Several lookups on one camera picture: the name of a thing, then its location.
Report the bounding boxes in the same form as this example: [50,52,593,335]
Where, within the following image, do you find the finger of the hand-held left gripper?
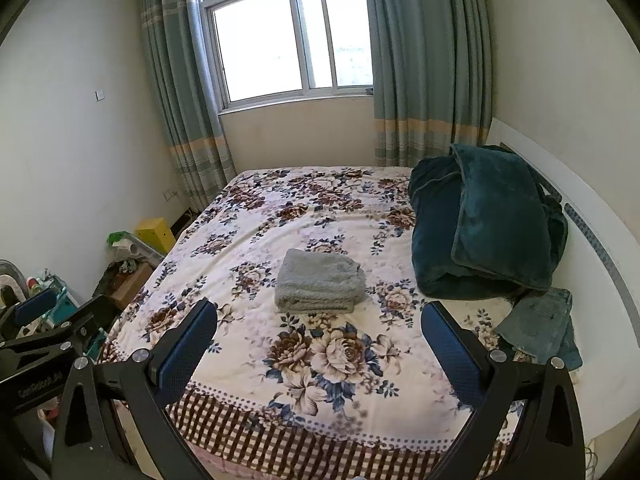
[0,294,122,362]
[0,287,58,346]

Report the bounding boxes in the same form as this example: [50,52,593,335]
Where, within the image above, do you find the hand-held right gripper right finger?
[420,301,587,480]

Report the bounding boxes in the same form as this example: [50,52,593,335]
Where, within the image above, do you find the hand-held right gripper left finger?
[51,297,219,480]

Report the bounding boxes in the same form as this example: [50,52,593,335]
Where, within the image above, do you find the grey fluffy towel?
[274,249,367,314]

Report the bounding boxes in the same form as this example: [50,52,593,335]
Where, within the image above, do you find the dark cloth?
[92,265,121,302]

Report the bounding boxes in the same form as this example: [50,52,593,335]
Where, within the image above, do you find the brown cardboard box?
[107,261,154,311]

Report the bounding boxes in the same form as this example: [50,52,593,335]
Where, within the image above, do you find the green and white bag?
[108,230,140,257]

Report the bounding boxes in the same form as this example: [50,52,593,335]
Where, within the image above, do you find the blue jeans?
[495,288,584,372]

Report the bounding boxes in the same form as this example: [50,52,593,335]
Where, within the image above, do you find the yellow box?
[136,217,177,256]

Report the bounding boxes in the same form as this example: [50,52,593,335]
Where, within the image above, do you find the floral printed blanket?
[97,166,531,480]

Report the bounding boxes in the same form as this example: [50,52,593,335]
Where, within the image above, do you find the teal plush blanket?
[407,143,570,302]

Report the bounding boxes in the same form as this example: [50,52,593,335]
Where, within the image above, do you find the white bed headboard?
[487,117,640,346]

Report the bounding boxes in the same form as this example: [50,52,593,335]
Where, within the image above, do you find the teal striped curtain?
[140,0,239,214]
[361,0,494,169]

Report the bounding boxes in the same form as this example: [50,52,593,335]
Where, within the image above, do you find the white framed window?
[197,0,376,114]

